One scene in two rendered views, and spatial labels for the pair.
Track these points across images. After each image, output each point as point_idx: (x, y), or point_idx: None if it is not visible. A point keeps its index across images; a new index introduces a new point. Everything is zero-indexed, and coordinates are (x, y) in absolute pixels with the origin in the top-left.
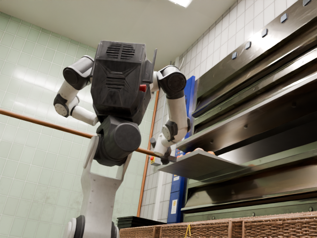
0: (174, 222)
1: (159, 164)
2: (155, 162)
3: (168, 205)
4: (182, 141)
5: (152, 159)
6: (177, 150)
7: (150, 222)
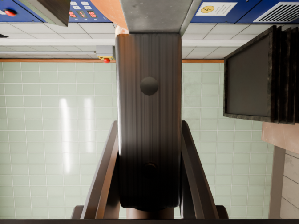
0: (259, 2)
1: (113, 46)
2: (111, 54)
3: (191, 23)
4: (23, 2)
5: (108, 59)
6: (77, 17)
7: (275, 70)
